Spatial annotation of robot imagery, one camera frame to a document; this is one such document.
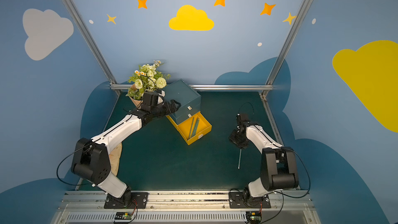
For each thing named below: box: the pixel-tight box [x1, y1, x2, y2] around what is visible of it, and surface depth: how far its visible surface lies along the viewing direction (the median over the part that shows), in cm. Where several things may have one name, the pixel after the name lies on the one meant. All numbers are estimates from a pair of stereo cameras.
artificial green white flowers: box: [125, 60, 172, 101], surface depth 91 cm
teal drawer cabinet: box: [163, 78, 202, 125], surface depth 95 cm
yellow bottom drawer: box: [165, 110, 213, 146], surface depth 102 cm
